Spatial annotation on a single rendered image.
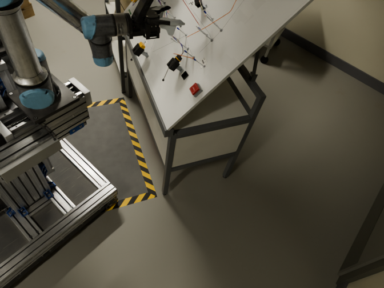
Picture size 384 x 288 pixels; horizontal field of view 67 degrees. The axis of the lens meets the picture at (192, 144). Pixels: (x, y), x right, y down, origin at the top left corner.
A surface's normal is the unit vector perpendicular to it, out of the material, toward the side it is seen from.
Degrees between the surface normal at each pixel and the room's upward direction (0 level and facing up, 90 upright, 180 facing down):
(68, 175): 0
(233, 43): 50
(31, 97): 97
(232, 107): 0
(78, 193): 0
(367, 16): 90
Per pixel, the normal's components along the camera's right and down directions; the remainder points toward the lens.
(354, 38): -0.66, 0.55
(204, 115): 0.14, -0.59
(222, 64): -0.62, -0.22
